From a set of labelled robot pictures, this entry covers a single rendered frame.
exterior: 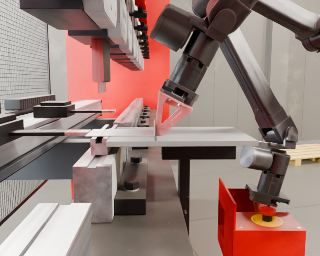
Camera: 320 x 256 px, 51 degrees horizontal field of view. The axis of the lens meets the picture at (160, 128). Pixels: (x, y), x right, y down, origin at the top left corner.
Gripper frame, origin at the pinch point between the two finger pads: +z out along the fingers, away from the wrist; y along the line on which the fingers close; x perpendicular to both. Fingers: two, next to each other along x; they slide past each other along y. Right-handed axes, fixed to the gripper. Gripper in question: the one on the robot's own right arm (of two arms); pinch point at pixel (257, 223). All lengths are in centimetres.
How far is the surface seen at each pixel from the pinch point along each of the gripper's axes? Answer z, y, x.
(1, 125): -14, 60, 24
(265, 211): -7.1, 3.3, 10.8
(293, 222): -6.0, -3.8, 10.7
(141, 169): -9.4, 33.2, 11.3
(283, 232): -4.5, -0.2, 14.8
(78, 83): -12, 102, -193
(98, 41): -33, 46, 24
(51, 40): -47, 187, -351
